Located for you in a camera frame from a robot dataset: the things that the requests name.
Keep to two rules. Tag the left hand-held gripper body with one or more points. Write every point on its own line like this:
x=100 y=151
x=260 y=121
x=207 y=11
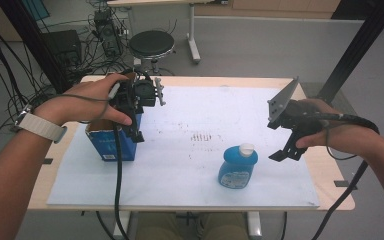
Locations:
x=143 y=91

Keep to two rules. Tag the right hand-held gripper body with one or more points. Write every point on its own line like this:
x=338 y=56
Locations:
x=280 y=110

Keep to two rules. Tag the blue cardboard box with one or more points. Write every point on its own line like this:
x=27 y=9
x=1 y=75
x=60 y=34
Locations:
x=100 y=143

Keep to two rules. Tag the blue bottle with white cap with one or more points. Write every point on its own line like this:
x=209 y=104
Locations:
x=236 y=166

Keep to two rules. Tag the person's right hand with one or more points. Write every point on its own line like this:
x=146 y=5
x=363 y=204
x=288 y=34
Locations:
x=343 y=140

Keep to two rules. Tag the person's left hand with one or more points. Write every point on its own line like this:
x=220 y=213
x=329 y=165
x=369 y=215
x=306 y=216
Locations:
x=83 y=100

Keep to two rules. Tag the black round stool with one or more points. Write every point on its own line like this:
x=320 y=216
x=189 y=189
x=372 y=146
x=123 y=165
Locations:
x=151 y=43

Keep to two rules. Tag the black tape strip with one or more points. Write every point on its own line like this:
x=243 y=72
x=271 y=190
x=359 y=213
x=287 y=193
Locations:
x=48 y=161
x=345 y=184

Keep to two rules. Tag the white table mat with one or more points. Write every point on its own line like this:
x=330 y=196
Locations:
x=180 y=173

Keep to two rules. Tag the grey computer tower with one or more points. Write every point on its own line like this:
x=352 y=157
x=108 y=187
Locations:
x=108 y=33

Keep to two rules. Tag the white desk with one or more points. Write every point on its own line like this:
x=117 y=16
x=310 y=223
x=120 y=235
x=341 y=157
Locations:
x=191 y=33

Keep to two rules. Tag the white table leg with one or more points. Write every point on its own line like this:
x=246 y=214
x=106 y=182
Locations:
x=254 y=226
x=125 y=226

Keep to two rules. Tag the black equipment box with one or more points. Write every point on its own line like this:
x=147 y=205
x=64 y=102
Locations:
x=61 y=46

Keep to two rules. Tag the wristwatch with white band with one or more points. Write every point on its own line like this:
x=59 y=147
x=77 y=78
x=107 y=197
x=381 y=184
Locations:
x=40 y=126

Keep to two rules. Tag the person's khaki trousers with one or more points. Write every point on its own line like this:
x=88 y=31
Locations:
x=160 y=228

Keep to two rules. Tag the teal board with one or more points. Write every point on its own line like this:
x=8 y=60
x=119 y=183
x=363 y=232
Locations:
x=36 y=8

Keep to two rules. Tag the black metal frame post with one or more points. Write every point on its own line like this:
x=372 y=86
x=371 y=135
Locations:
x=356 y=50
x=30 y=36

